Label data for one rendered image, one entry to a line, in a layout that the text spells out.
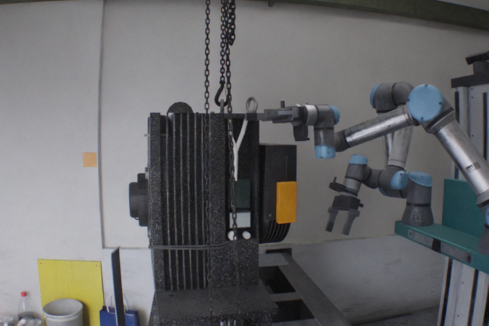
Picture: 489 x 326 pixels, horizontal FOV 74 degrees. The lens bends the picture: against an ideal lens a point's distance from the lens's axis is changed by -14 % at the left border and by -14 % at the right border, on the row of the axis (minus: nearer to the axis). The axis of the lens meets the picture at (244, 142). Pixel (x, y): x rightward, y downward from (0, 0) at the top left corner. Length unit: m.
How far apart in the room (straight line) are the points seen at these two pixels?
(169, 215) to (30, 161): 1.58
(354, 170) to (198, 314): 0.82
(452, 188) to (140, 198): 1.30
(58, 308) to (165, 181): 1.74
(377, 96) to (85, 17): 2.03
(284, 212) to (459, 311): 0.97
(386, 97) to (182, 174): 0.94
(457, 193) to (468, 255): 0.35
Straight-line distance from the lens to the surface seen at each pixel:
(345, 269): 3.02
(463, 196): 1.66
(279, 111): 1.16
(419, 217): 1.72
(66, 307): 2.94
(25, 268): 3.02
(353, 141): 1.42
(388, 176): 1.55
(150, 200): 1.46
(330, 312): 1.92
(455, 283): 1.83
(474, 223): 1.62
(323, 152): 1.32
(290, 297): 2.06
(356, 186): 1.53
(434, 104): 1.18
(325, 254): 2.91
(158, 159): 1.42
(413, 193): 1.72
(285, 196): 1.44
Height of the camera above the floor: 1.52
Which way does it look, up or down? 1 degrees down
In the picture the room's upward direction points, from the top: straight up
